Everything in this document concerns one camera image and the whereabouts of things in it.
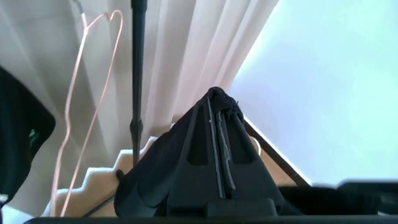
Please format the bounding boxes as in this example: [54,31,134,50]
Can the black shorts with green print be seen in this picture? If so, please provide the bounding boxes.
[0,65,57,208]

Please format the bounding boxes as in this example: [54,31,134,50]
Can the beige curtain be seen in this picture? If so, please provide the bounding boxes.
[0,0,280,218]

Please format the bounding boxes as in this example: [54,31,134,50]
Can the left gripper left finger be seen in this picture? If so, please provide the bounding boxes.
[167,96,223,217]

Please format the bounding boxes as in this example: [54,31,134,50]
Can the black clothes rack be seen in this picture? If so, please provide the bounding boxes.
[82,0,149,218]

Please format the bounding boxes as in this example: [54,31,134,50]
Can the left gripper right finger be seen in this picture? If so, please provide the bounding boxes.
[216,110,279,216]

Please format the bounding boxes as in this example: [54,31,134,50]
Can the pink clothes hanger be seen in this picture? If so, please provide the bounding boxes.
[49,0,124,218]

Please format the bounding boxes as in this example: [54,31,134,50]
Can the black garment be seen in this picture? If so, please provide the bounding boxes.
[113,86,280,218]

